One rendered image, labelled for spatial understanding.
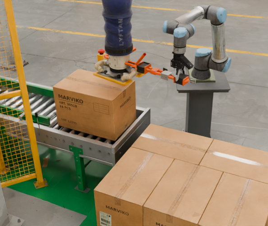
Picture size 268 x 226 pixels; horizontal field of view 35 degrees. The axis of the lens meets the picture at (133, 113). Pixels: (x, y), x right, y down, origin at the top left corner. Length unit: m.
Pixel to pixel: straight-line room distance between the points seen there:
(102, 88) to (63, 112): 0.44
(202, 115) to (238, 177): 1.18
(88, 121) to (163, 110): 1.64
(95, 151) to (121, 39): 0.98
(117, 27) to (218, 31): 0.92
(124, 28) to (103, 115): 0.76
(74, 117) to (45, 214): 0.88
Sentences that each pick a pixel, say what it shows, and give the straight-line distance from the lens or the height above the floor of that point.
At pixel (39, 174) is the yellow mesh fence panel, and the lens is 4.02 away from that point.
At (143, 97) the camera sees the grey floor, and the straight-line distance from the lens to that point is 5.37.
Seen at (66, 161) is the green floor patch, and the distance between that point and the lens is 4.35.
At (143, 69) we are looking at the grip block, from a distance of 3.24.
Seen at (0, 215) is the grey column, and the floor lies 0.16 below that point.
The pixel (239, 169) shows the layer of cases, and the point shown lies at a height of 0.54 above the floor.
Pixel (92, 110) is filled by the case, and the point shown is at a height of 0.80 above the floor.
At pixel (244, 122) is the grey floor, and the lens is 4.97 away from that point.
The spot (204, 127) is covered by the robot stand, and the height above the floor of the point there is 0.24.
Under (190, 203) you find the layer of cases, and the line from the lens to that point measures 3.01.
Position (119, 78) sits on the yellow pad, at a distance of 3.36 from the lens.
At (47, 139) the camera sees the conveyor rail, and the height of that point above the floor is 0.49.
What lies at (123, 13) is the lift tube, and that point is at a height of 1.63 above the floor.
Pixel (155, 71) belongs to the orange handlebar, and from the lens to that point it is 3.20.
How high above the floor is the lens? 2.59
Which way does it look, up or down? 31 degrees down
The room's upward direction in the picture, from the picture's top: 2 degrees counter-clockwise
